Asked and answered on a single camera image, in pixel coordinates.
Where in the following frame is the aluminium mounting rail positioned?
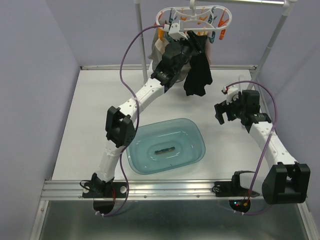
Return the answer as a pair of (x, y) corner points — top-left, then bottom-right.
(40, 179), (248, 201)

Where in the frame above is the white clip hanger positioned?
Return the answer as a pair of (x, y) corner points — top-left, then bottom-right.
(154, 0), (233, 44)

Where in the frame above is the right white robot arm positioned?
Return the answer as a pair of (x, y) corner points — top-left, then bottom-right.
(214, 86), (311, 205)

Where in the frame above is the black underwear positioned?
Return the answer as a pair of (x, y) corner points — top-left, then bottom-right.
(183, 35), (213, 97)

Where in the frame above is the grey underwear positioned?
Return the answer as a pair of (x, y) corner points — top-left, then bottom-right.
(147, 29), (191, 83)

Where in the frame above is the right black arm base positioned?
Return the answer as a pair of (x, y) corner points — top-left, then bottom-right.
(211, 178), (251, 213)

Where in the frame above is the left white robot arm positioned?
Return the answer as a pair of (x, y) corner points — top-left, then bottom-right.
(91, 31), (213, 186)

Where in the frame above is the white drying rack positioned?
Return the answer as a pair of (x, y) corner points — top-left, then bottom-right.
(134, 0), (296, 83)

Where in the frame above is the pink underwear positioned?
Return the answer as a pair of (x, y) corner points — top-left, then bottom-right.
(205, 40), (212, 66)

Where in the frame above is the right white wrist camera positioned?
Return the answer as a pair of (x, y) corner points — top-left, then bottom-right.
(221, 85), (239, 105)

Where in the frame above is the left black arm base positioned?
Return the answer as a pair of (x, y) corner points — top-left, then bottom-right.
(79, 180), (129, 217)

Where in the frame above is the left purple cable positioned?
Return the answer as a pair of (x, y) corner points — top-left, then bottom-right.
(96, 24), (166, 218)

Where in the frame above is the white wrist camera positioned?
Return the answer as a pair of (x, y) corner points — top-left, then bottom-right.
(163, 20), (188, 41)
(221, 85), (239, 105)

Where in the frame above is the teal plastic basin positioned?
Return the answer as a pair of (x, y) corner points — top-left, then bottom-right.
(126, 118), (206, 175)

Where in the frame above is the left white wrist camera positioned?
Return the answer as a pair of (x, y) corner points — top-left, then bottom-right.
(163, 20), (188, 41)

